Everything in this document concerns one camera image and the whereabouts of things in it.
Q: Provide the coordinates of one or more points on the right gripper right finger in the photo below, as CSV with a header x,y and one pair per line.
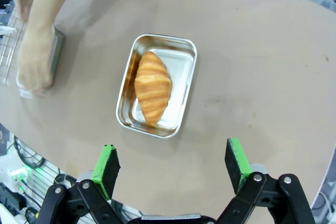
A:
x,y
237,161

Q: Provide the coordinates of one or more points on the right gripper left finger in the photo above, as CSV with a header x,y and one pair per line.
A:
x,y
105,171

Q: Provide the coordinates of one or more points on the golden croissant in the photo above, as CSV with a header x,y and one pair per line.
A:
x,y
153,85

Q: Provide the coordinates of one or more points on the rectangular steel container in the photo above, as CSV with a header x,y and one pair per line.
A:
x,y
183,58
56,56

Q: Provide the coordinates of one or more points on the person's left forearm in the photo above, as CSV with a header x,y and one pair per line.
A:
x,y
50,1

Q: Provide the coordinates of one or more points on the person's left hand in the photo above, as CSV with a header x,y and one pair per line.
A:
x,y
34,64

